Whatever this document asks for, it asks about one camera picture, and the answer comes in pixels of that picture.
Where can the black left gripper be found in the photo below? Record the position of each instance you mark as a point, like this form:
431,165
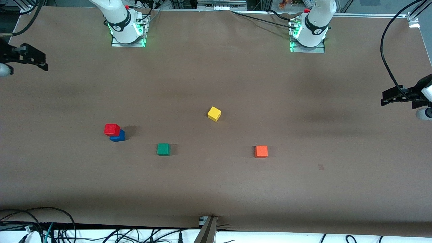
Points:
409,92

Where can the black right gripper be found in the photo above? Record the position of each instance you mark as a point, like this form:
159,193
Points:
8,54

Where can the red wooden block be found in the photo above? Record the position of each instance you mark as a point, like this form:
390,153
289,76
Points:
112,129

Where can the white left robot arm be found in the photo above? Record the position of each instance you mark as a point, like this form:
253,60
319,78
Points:
314,33

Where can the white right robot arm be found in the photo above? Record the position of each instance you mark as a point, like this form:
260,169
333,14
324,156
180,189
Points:
119,23

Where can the blue wooden block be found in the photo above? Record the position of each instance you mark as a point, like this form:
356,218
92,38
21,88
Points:
119,137

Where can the orange wooden block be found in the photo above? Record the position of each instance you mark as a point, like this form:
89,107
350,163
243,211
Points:
261,151

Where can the green wooden block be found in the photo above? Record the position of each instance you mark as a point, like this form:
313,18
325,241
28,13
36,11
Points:
163,149

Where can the yellow wooden block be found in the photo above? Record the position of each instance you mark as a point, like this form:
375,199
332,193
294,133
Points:
214,113

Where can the small orange background object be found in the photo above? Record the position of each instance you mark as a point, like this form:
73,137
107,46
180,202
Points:
282,4

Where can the white power strip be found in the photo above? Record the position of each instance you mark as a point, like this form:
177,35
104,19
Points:
221,6

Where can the brown paper table cover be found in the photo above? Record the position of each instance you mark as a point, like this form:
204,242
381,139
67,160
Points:
216,185

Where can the metal stand bar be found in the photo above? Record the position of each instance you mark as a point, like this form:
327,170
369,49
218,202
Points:
206,234

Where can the aluminium frame corner bracket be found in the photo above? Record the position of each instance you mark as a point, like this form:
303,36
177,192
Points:
413,20
27,7

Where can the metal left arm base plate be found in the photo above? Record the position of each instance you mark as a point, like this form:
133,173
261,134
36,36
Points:
307,50

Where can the small metal bracket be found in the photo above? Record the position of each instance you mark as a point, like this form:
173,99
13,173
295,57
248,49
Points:
202,221

